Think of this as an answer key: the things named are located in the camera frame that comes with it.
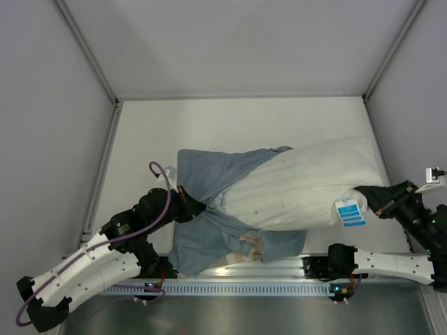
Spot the blue striped pillowcase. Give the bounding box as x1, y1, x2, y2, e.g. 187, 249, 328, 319
168, 147, 306, 276

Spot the white pillow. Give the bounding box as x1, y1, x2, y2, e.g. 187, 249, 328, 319
225, 137, 383, 231

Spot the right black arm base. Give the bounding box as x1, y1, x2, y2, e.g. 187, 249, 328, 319
302, 256, 342, 282

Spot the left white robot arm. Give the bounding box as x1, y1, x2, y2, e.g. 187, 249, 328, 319
17, 187, 206, 333

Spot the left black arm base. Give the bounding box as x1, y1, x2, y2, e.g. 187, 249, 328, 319
145, 256, 178, 279

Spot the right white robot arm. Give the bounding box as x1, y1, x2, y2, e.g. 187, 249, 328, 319
328, 181, 446, 293

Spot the blue pillow care label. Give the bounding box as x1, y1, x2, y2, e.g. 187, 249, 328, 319
335, 199, 366, 228

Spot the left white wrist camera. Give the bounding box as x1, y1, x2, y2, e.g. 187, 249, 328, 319
163, 166, 177, 184

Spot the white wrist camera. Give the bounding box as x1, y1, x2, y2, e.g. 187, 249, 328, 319
416, 167, 446, 194
163, 166, 177, 184

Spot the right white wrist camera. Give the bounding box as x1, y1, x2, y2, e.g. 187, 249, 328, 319
416, 167, 446, 194

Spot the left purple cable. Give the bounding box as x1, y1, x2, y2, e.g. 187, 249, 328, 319
15, 161, 175, 327

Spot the slotted grey cable duct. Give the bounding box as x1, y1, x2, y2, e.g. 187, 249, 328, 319
101, 279, 356, 297

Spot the left aluminium frame post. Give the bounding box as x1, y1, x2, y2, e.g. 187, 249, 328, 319
52, 0, 122, 239

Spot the aluminium frame post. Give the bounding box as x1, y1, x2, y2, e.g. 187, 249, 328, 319
52, 0, 122, 239
362, 0, 429, 182

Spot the aluminium mounting rail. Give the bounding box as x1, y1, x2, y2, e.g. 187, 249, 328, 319
153, 253, 437, 280

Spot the right aluminium frame post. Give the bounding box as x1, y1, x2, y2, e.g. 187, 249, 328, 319
362, 0, 429, 182

